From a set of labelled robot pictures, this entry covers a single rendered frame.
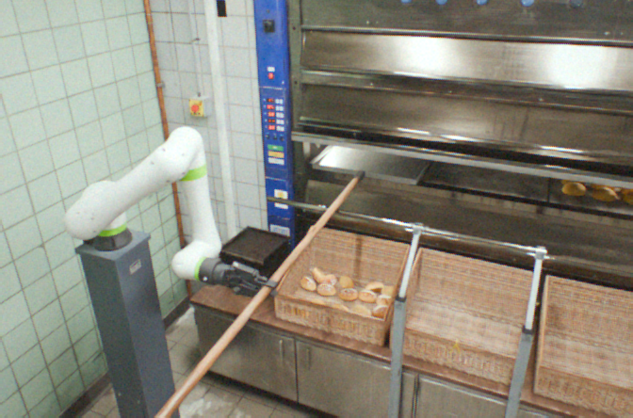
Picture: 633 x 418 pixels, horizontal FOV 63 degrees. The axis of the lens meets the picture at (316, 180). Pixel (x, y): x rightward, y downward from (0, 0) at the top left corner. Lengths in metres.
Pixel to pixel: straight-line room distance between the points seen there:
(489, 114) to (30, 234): 2.10
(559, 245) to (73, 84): 2.34
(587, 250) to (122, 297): 1.97
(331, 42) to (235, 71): 0.56
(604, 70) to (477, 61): 0.47
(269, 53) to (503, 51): 1.07
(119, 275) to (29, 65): 0.98
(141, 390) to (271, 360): 0.66
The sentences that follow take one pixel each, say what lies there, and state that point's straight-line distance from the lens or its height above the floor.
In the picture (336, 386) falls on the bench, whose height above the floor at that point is 0.31.
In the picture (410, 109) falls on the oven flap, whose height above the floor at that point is 1.55.
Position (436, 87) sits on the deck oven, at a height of 1.67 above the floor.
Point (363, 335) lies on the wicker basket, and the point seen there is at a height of 0.62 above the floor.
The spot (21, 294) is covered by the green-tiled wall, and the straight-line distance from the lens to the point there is 2.70.
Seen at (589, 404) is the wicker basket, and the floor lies 0.61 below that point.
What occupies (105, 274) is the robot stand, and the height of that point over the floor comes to 1.11.
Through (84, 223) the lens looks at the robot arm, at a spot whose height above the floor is 1.41.
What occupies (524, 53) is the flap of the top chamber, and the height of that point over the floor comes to 1.84.
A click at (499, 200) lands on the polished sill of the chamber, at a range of 2.49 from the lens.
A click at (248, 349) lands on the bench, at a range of 2.81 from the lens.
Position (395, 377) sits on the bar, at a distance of 2.40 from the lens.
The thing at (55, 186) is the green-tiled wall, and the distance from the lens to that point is 2.66.
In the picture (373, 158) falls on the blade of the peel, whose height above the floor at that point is 1.19.
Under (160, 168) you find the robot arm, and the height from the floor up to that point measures 1.61.
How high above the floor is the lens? 2.26
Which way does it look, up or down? 25 degrees down
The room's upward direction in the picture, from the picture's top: 1 degrees counter-clockwise
